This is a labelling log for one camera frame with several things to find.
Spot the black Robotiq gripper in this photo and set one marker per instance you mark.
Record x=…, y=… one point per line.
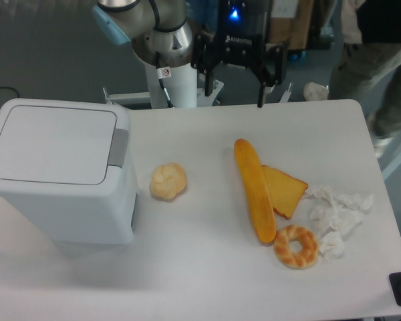
x=240, y=40

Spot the white plastic trash can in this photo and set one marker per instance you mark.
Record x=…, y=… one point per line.
x=68, y=168

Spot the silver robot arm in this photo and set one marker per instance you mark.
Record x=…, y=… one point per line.
x=179, y=60

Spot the cardboard box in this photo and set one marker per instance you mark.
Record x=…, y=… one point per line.
x=289, y=23

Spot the long orange baguette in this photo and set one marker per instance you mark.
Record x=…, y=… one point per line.
x=256, y=191

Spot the person in khaki trousers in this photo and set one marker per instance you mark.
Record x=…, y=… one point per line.
x=371, y=50

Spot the orange toast slice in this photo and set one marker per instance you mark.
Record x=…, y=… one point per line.
x=285, y=191

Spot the round cream puff bread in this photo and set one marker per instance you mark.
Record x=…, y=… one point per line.
x=167, y=181

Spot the large crumpled white tissue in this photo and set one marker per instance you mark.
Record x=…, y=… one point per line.
x=336, y=211

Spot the small crumpled white tissue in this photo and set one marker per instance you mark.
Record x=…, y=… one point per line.
x=331, y=246

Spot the twisted ring bread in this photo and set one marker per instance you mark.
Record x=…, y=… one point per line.
x=296, y=247

